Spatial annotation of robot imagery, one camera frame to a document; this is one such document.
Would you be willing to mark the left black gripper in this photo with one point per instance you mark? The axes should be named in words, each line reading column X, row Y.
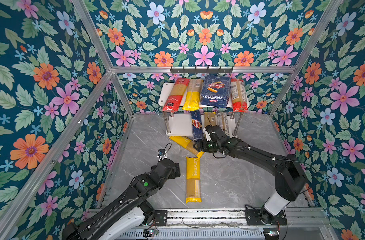
column 175, row 173

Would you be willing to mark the yellow spaghetti bag top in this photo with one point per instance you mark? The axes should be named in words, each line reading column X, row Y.
column 187, row 144

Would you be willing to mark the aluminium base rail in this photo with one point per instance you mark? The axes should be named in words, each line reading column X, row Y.
column 231, row 224

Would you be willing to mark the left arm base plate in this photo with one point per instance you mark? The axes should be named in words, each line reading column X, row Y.
column 157, row 218

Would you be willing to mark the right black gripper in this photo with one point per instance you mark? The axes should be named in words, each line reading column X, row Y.
column 203, row 148

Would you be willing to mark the white two-tier shelf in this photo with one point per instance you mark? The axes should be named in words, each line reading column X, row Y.
column 179, row 124

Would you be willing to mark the blue Barilla pasta bag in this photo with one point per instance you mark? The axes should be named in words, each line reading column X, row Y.
column 215, row 91

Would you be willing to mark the yellow spaghetti bag long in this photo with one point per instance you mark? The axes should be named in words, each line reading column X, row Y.
column 210, row 119

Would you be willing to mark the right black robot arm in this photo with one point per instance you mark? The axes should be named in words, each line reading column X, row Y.
column 288, row 174

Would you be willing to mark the metal hook rail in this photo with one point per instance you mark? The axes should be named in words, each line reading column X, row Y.
column 201, row 70

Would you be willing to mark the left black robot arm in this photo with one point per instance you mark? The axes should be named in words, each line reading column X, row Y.
column 129, row 210

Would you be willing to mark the red-edged spaghetti bag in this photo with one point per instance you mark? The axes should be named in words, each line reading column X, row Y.
column 238, row 96

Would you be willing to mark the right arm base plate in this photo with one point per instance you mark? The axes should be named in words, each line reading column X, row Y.
column 256, row 217

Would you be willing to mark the blue Barilla spaghetti box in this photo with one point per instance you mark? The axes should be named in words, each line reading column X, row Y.
column 196, row 125

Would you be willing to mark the red spaghetti bag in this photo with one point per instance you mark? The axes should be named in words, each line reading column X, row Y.
column 174, row 99

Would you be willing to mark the clear spaghetti bag label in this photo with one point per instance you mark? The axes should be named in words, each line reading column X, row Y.
column 222, row 122

